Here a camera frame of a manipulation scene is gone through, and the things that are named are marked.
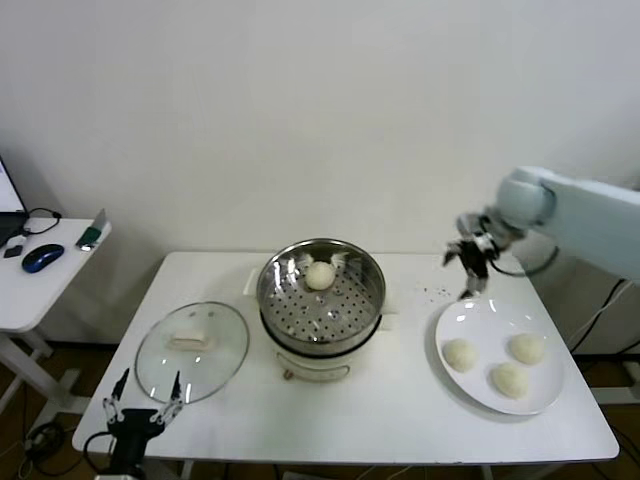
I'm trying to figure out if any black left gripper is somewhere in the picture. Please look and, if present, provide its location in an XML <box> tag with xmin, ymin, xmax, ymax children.
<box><xmin>102</xmin><ymin>368</ymin><xmax>184</xmax><ymax>469</ymax></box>

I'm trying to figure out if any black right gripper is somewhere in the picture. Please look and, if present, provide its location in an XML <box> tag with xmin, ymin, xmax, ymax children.
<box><xmin>442</xmin><ymin>234</ymin><xmax>499</xmax><ymax>302</ymax></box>

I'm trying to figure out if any white steamed baozi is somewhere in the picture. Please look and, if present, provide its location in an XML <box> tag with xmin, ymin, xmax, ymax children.
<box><xmin>443</xmin><ymin>338</ymin><xmax>480</xmax><ymax>374</ymax></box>
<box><xmin>304</xmin><ymin>260</ymin><xmax>335</xmax><ymax>292</ymax></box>
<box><xmin>490</xmin><ymin>362</ymin><xmax>530</xmax><ymax>400</ymax></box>
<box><xmin>508</xmin><ymin>332</ymin><xmax>547</xmax><ymax>365</ymax></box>

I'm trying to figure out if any round glass pot lid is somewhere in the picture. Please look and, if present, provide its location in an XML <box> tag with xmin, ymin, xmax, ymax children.
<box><xmin>135</xmin><ymin>301</ymin><xmax>251</xmax><ymax>406</ymax></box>

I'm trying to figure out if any perforated steel steamer basket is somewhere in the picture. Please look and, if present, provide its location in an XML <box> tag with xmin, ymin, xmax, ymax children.
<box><xmin>257</xmin><ymin>238</ymin><xmax>388</xmax><ymax>357</ymax></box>

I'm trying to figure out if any steel steamer pot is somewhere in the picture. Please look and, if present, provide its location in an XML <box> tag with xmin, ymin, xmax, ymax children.
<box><xmin>242</xmin><ymin>267</ymin><xmax>404</xmax><ymax>386</ymax></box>

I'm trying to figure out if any large white plate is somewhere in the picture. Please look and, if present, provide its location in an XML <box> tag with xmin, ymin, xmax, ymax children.
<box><xmin>433</xmin><ymin>298</ymin><xmax>569</xmax><ymax>416</ymax></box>

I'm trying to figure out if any white side table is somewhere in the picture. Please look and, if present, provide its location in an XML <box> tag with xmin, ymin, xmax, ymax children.
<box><xmin>0</xmin><ymin>217</ymin><xmax>114</xmax><ymax>426</ymax></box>

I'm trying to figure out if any green and white small tool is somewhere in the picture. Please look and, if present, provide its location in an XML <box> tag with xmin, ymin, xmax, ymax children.
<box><xmin>75</xmin><ymin>208</ymin><xmax>111</xmax><ymax>253</ymax></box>

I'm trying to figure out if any blue computer mouse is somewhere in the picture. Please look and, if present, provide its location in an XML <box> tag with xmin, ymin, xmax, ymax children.
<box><xmin>21</xmin><ymin>243</ymin><xmax>66</xmax><ymax>274</ymax></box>

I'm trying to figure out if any white stand base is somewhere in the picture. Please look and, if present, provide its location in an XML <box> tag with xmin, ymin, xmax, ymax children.
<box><xmin>574</xmin><ymin>349</ymin><xmax>640</xmax><ymax>407</ymax></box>

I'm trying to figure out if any black laptop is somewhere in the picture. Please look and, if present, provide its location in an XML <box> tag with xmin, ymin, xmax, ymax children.
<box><xmin>0</xmin><ymin>154</ymin><xmax>29</xmax><ymax>249</ymax></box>

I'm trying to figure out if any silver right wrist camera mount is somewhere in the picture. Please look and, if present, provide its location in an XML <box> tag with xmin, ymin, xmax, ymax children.
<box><xmin>455</xmin><ymin>212</ymin><xmax>489</xmax><ymax>239</ymax></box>

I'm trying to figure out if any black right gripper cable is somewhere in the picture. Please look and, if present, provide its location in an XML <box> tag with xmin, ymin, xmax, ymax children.
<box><xmin>489</xmin><ymin>244</ymin><xmax>560</xmax><ymax>277</ymax></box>

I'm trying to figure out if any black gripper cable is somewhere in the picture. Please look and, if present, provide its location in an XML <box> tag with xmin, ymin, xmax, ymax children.
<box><xmin>489</xmin><ymin>244</ymin><xmax>560</xmax><ymax>277</ymax></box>
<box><xmin>83</xmin><ymin>432</ymin><xmax>121</xmax><ymax>476</ymax></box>

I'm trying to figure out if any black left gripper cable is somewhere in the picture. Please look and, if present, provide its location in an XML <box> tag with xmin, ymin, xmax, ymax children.
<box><xmin>83</xmin><ymin>432</ymin><xmax>121</xmax><ymax>476</ymax></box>

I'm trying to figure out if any black floor cable bundle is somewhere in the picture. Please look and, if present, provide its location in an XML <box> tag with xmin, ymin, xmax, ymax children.
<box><xmin>0</xmin><ymin>384</ymin><xmax>71</xmax><ymax>479</ymax></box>

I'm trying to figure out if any black power cable with plug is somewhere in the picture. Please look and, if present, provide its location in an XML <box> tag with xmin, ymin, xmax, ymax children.
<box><xmin>569</xmin><ymin>277</ymin><xmax>636</xmax><ymax>354</ymax></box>

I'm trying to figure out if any black looped laptop cable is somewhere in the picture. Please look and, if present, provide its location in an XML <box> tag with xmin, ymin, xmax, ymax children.
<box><xmin>22</xmin><ymin>207</ymin><xmax>64</xmax><ymax>236</ymax></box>

